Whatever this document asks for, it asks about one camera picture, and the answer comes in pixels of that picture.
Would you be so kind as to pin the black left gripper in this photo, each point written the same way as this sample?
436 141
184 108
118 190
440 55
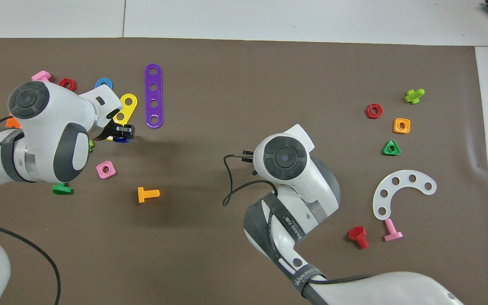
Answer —
123 131

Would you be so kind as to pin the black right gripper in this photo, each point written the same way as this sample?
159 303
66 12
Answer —
248 156

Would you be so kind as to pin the blue square plastic nut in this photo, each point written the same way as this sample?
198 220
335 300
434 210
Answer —
121 140

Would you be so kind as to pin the orange square plastic nut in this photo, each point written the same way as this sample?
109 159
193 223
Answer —
396 127

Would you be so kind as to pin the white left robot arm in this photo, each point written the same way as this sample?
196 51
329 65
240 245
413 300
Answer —
49 127

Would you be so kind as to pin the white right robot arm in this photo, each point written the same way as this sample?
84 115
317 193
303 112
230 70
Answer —
286 169

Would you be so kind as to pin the lime green cross nut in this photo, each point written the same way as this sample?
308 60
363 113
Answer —
91 146

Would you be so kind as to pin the pink square plastic nut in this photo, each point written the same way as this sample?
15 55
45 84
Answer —
111 168

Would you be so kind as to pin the orange plastic screw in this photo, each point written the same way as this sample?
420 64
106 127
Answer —
142 195

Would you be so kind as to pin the red hexagon plastic nut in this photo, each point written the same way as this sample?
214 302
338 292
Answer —
62 83
368 111

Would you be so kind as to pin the long pink plastic screw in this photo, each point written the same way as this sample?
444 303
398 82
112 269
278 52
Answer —
40 76

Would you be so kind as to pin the red plastic screw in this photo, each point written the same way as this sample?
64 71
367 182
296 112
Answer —
357 233

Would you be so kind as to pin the green triangle plastic nut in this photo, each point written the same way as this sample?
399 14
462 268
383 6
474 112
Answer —
386 151

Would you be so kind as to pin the short pink plastic screw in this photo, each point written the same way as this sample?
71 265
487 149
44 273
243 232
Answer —
390 228

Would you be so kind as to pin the lime green plastic screw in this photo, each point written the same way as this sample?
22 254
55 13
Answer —
413 97

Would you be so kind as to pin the yellow three-hole plate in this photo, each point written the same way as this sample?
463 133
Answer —
125 109

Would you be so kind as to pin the purple four-hole plate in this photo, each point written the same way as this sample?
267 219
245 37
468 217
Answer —
153 95

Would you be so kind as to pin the blue two-hole plate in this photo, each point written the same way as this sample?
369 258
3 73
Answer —
98 84

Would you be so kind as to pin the brown table mat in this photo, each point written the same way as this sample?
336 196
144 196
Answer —
227 84

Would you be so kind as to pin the orange L-shaped plate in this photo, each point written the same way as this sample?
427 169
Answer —
13 123

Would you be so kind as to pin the white curved perforated plate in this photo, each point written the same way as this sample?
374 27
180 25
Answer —
388 186

